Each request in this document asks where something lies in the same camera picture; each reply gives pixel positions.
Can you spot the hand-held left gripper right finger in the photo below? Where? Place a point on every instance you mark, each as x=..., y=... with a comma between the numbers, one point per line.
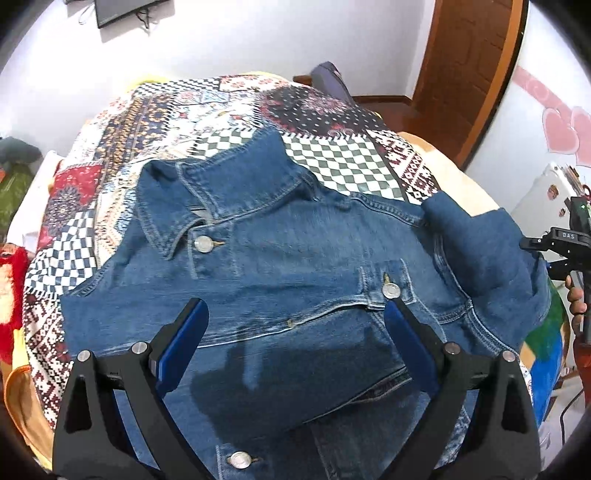
x=411, y=341

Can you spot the red yellow plush blanket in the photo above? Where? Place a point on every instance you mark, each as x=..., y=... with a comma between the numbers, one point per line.
x=11, y=300

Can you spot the patchwork printed quilt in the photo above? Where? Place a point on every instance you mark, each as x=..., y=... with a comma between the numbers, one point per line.
x=152, y=120

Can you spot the green cloth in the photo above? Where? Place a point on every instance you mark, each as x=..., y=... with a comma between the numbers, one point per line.
x=14, y=203

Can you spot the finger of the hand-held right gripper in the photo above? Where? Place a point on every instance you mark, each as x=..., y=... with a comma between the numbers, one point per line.
x=538, y=242

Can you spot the blue denim jacket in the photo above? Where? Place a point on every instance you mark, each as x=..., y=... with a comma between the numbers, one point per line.
x=286, y=258

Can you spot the white sheet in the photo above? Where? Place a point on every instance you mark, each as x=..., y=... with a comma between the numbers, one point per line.
x=34, y=198

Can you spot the grey plush toy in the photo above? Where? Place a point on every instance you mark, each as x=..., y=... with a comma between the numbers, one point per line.
x=18, y=148

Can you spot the brown wooden door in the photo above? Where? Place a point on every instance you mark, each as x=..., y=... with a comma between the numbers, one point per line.
x=466, y=69

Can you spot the white box with stickers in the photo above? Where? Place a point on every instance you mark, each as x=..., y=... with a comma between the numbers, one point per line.
x=540, y=194

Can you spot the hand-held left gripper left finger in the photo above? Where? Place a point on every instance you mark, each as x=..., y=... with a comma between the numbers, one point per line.
x=184, y=341

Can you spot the person's right hand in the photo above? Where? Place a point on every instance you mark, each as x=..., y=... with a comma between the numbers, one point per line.
x=576, y=300

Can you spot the black wall television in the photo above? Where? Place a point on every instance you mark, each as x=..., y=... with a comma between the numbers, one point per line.
x=124, y=11

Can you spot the dark purple cushion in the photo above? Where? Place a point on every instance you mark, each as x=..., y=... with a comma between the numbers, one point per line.
x=330, y=81

